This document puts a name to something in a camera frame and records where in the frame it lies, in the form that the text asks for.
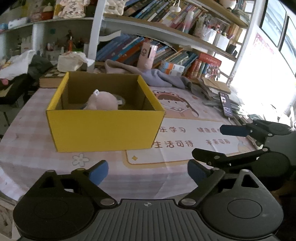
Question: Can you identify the yellow tape roll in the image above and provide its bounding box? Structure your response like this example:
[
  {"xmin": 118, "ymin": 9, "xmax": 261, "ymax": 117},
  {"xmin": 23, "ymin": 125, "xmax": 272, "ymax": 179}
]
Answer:
[{"xmin": 114, "ymin": 94, "xmax": 125, "ymax": 108}]

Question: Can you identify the pink plush toy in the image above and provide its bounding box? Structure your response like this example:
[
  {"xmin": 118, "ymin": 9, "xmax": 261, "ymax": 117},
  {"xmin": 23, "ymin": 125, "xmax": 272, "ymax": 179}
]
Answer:
[{"xmin": 83, "ymin": 89, "xmax": 118, "ymax": 110}]

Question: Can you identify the black smartphone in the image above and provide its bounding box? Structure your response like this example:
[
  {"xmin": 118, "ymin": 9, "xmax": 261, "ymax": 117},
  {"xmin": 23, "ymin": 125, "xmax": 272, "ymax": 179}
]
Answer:
[{"xmin": 219, "ymin": 92, "xmax": 233, "ymax": 118}]

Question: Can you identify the cartoon desk mat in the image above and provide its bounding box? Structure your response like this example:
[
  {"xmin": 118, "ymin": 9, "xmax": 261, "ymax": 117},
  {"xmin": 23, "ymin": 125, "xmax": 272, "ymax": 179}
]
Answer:
[{"xmin": 123, "ymin": 87, "xmax": 255, "ymax": 169}]

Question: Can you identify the brown envelope stack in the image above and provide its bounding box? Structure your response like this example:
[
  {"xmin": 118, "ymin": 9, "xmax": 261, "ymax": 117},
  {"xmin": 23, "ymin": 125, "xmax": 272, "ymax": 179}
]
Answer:
[{"xmin": 202, "ymin": 77, "xmax": 231, "ymax": 94}]

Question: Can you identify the yellow cardboard box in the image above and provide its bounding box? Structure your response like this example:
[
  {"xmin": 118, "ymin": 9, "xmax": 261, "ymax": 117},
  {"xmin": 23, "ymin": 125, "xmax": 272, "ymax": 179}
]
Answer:
[{"xmin": 46, "ymin": 71, "xmax": 165, "ymax": 152}]

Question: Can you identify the red book set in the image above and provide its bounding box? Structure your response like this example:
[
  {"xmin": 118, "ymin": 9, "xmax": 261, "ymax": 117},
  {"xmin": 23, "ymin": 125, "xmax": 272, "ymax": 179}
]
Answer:
[{"xmin": 185, "ymin": 52, "xmax": 222, "ymax": 79}]

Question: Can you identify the orange blue white carton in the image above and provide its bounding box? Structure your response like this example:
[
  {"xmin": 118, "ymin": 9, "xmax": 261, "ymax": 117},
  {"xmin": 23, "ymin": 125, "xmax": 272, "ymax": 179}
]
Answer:
[{"xmin": 159, "ymin": 61, "xmax": 185, "ymax": 77}]

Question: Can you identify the grey purple cloth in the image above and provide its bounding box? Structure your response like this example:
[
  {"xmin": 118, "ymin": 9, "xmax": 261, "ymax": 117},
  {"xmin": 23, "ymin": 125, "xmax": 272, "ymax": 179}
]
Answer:
[{"xmin": 104, "ymin": 60, "xmax": 201, "ymax": 93}]

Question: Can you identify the white bookshelf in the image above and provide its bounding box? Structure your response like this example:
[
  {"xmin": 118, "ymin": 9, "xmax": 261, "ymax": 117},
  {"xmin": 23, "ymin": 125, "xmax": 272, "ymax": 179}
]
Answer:
[{"xmin": 1, "ymin": 1, "xmax": 253, "ymax": 84}]

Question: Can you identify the tissue pack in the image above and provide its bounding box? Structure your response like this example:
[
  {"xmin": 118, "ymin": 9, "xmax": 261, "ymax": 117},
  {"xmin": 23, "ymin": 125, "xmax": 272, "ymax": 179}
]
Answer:
[{"xmin": 57, "ymin": 51, "xmax": 95, "ymax": 73}]

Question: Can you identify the pink pen holder box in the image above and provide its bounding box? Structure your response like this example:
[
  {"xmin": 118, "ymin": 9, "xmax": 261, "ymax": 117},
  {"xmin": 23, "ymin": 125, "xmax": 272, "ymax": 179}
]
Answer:
[{"xmin": 137, "ymin": 42, "xmax": 158, "ymax": 70}]

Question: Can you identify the floral pink bag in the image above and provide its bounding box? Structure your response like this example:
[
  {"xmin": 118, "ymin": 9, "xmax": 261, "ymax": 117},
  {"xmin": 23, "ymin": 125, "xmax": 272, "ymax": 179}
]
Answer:
[{"xmin": 58, "ymin": 0, "xmax": 90, "ymax": 19}]

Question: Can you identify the white quilted handbag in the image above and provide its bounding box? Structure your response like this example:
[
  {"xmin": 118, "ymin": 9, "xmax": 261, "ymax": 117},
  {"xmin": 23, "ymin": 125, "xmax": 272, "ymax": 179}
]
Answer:
[{"xmin": 104, "ymin": 0, "xmax": 126, "ymax": 16}]

